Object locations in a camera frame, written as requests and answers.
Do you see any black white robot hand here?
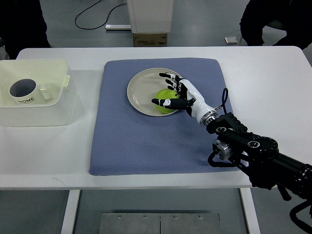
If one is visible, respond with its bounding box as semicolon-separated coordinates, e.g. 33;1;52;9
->
152;73;218;126

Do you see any green pear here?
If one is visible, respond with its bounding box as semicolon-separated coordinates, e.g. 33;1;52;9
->
156;89;179;114

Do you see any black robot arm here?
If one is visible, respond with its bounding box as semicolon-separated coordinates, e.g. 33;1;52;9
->
206;112;312;234

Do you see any beige round plate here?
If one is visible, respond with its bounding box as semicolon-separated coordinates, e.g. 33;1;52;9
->
127;68;181;117

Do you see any white floor socket plate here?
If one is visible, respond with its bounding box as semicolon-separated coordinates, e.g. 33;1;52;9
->
224;37;238;44

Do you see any metal floor plate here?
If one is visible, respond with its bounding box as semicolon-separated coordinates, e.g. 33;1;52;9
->
99;213;222;234

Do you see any cardboard box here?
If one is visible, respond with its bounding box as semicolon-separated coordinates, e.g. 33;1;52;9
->
133;33;168;47

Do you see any blue fabric mat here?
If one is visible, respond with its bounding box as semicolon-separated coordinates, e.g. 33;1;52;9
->
89;58;225;176

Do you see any seated person at right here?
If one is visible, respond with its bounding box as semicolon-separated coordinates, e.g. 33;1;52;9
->
239;0;312;50

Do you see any white plastic bin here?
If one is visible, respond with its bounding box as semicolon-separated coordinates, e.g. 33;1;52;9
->
0;59;77;127

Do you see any white table leg right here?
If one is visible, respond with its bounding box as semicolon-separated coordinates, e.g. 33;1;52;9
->
239;188;261;234

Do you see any white table leg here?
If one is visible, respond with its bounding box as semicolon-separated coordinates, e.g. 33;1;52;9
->
60;190;80;234
239;188;261;234

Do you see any white HOME mug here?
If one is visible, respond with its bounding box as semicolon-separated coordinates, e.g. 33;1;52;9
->
9;78;53;106

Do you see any white table leg left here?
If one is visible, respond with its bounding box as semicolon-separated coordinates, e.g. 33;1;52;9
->
60;190;80;234

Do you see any person in black at left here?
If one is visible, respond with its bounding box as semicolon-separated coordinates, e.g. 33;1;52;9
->
0;0;51;59

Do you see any white pedestal base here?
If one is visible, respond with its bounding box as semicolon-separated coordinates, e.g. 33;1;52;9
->
105;0;174;34

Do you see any black floor cable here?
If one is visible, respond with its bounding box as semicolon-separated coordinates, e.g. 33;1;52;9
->
75;0;127;30

